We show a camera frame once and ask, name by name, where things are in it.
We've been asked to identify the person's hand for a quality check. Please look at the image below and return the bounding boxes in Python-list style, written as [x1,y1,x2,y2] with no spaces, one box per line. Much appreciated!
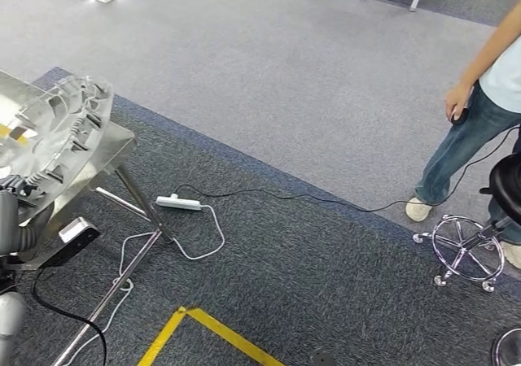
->
[444,81,476,123]

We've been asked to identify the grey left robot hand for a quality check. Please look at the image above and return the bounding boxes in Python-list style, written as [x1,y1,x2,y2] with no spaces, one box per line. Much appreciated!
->
[0,173,54,257]

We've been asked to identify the grey plastic wheel hubcap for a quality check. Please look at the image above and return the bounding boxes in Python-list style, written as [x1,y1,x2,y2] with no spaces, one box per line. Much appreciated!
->
[0,75,114,214]

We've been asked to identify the steel workbench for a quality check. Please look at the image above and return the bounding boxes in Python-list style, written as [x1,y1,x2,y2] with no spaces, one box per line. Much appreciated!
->
[0,69,177,366]

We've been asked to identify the person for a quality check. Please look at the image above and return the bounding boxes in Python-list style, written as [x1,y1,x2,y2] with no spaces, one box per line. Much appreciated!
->
[405,0,521,271]

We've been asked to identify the black stool with chrome base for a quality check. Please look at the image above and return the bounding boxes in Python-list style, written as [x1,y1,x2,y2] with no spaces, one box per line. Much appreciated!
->
[412,153,521,294]

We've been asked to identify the long white power strip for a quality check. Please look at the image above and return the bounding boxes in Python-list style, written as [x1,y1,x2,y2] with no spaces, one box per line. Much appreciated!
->
[155,193,203,212]

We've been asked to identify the chrome round stool base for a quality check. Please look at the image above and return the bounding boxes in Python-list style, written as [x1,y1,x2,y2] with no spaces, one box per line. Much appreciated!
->
[490,327,521,366]

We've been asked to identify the yellow floor tape outline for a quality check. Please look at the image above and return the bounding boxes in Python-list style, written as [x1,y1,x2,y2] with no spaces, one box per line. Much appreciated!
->
[136,306,285,366]

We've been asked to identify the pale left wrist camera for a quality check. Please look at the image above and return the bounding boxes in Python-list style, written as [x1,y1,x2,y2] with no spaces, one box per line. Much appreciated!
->
[38,216,102,270]

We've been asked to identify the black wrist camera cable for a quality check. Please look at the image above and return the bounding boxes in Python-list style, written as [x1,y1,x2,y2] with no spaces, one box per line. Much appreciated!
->
[31,266,108,366]

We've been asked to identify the thin white floor cord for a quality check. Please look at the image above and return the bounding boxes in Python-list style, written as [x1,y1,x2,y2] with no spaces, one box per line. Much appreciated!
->
[61,230,157,366]

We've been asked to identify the long black floor cable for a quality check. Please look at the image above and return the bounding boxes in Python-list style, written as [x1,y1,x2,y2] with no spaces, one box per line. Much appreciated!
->
[173,125,521,214]

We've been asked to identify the white power strip cord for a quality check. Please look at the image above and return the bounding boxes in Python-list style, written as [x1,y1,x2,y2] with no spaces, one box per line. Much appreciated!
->
[171,203,226,262]

